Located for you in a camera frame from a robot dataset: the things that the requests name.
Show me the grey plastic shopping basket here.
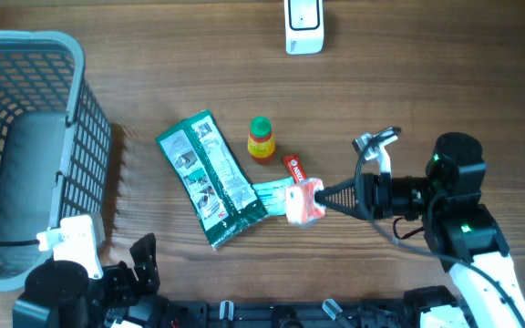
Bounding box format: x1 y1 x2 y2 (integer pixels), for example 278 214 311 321
0 31 112 292

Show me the white barcode scanner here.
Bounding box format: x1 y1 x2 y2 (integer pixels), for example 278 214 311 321
283 0 324 56

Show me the teal wet wipes pack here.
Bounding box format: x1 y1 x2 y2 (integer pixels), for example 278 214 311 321
252 177 294 216

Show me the red tissue packet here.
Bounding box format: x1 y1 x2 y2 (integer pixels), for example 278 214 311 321
285 178 326 226

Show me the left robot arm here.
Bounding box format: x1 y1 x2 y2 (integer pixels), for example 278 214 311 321
12 233 168 328

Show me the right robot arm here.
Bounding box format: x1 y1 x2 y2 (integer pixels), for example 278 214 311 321
314 127 525 327

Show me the green 3M gloves package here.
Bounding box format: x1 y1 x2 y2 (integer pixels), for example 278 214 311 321
156 110 268 250

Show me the sriracha bottle green cap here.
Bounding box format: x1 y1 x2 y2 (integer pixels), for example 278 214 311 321
247 117 276 164

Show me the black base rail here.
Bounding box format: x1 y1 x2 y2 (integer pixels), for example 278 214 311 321
161 286 478 328

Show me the red Nescafe stick sachet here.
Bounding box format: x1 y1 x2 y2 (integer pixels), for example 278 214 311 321
282 155 307 183

